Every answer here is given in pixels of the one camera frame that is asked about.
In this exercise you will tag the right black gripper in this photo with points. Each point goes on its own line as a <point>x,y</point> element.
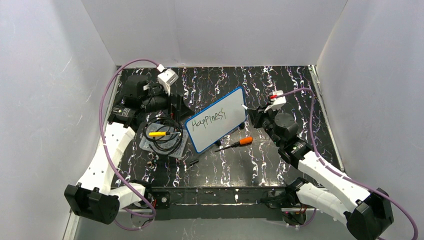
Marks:
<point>255,116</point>

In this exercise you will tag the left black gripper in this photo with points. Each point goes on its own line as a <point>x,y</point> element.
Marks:
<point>174,103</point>

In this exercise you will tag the blue framed whiteboard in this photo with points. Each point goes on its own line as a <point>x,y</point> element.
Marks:
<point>217,120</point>

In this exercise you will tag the black marker cap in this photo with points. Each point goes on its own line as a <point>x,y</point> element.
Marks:
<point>193,162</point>

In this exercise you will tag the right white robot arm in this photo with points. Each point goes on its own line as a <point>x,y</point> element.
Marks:
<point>366,214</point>

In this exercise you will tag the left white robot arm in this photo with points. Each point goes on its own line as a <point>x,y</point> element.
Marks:
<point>92,196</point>

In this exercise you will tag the clear plastic box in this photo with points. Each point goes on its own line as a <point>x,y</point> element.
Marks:
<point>171,145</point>

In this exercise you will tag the orange handled screwdriver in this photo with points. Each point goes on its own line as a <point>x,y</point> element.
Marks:
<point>242,142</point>

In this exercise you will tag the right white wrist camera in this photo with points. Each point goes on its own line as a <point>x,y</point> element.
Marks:
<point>276,101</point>

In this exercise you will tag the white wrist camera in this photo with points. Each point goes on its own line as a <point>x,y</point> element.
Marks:
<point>166,79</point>
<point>276,101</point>

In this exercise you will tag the yellow handled screwdriver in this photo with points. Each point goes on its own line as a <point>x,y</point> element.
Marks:
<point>161,134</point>

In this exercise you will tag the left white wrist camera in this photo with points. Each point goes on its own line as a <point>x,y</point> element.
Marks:
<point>166,79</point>

